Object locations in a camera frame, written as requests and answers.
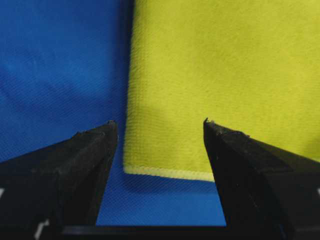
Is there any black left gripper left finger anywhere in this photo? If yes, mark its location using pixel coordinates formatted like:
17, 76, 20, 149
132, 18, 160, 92
0, 120, 118, 240

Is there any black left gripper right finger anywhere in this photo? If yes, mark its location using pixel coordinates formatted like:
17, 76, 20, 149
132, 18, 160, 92
203, 120, 320, 240

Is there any yellow-green microfiber towel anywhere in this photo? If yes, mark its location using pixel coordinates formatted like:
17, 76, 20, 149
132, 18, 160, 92
123, 0, 320, 182

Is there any blue table cloth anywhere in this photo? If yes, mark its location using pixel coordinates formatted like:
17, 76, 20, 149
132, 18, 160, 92
0, 0, 226, 226

